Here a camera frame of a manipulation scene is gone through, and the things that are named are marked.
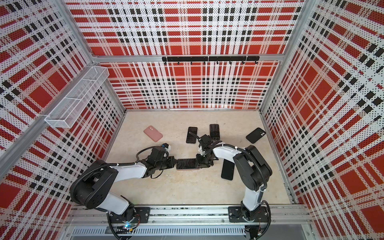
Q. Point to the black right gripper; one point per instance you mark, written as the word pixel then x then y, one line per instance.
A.
pixel 200 164

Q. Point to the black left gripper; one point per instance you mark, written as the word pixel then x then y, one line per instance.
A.
pixel 171 160

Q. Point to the black phone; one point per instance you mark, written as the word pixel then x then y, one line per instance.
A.
pixel 228 170
pixel 187 164
pixel 215 132
pixel 191 135

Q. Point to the black phone case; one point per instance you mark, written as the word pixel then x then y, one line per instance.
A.
pixel 255 135

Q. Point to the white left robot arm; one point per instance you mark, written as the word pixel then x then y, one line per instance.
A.
pixel 92 189

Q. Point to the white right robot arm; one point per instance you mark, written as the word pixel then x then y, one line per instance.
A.
pixel 253 170

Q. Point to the pink phone case far left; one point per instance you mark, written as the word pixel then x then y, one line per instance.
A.
pixel 153 133

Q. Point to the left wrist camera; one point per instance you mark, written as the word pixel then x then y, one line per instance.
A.
pixel 159 153

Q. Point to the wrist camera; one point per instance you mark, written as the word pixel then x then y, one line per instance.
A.
pixel 159 153
pixel 205 142

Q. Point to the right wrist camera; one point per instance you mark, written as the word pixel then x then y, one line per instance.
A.
pixel 205 142

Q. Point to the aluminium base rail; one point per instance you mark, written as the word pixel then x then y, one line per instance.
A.
pixel 195 222

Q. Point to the black hook rail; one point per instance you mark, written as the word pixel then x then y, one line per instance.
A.
pixel 211 59

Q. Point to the white wire mesh basket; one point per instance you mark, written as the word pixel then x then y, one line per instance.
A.
pixel 69 109

